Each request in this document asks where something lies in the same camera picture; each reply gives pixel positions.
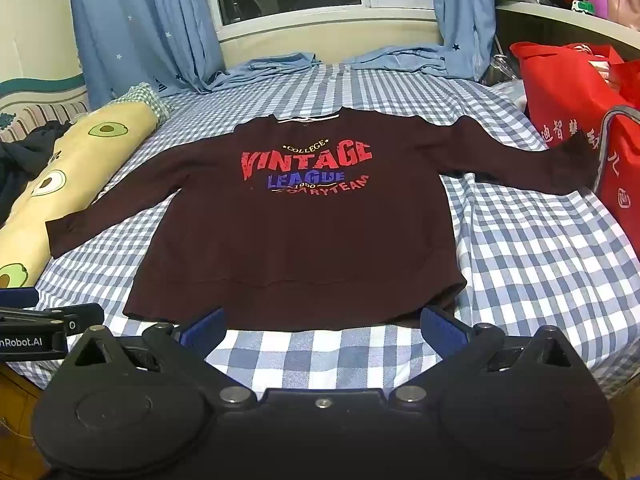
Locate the green white toy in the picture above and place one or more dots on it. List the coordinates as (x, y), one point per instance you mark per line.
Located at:
(582, 6)

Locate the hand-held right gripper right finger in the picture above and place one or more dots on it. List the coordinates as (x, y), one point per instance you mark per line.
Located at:
(442, 331)

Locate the red fabric tote bag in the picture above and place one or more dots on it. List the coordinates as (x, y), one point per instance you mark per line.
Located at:
(560, 95)

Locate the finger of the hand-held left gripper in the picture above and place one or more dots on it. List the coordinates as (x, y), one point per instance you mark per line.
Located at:
(55, 317)

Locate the white curved shelf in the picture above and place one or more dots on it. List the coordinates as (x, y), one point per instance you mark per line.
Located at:
(550, 20)

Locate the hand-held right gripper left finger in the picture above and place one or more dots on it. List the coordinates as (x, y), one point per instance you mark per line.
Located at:
(206, 331)

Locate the dark crumpled clothing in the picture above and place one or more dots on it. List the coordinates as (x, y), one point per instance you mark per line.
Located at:
(20, 160)

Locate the yellow avocado print bolster pillow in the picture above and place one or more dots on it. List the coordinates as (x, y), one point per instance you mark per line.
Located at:
(75, 170)

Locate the clothes hanger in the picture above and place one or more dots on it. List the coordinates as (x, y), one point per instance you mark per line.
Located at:
(501, 64)

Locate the dark maroon printed sweatshirt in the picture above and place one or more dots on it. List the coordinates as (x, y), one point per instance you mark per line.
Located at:
(300, 240)

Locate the blue white checked bed sheet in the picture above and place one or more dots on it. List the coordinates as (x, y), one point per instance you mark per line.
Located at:
(525, 260)

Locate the striped bed headboard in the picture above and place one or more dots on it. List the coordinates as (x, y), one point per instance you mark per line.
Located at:
(35, 105)

